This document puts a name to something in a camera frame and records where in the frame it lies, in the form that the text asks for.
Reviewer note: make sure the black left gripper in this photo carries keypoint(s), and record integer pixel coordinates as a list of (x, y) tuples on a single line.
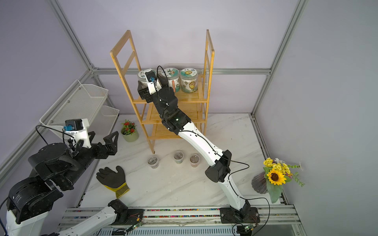
[(112, 148)]

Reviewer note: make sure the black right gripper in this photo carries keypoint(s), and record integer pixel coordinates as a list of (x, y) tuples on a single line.
[(146, 95)]

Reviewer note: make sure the seed jar with floral lid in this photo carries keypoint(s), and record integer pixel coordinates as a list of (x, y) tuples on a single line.
[(143, 79)]

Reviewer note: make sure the seed jar with red base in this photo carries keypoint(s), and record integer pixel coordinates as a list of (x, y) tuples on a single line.
[(173, 76)]

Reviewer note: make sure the small clear seed cup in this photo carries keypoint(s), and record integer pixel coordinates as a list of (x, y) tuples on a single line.
[(178, 156), (195, 160), (153, 162)]

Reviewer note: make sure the green-lid sunflower seed jar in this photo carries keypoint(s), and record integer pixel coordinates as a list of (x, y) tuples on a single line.
[(189, 80)]

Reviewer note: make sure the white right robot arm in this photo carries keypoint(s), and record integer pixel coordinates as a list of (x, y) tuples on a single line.
[(177, 122)]

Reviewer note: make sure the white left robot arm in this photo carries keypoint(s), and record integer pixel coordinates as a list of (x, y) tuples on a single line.
[(30, 200)]

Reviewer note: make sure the bamboo three-tier shelf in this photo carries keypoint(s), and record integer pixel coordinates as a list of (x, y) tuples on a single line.
[(195, 104)]

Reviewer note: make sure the green pot with red flowers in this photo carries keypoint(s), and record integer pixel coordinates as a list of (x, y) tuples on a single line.
[(129, 131)]

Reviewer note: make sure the black and yellow glove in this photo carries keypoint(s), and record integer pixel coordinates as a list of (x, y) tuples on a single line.
[(113, 180)]

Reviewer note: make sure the sunflower bouquet in vase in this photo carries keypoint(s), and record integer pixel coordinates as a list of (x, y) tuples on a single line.
[(276, 173)]

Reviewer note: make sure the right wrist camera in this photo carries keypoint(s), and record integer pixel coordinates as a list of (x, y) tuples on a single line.
[(151, 81)]

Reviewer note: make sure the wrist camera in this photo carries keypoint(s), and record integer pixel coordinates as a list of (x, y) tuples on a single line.
[(77, 129), (151, 81)]

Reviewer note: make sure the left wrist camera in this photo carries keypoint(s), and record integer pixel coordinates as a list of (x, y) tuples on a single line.
[(77, 129)]

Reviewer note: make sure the white mesh wall basket rack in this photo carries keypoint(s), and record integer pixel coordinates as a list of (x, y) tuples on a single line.
[(83, 101)]

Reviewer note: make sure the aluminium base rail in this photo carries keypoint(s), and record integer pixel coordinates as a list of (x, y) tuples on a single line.
[(192, 216)]

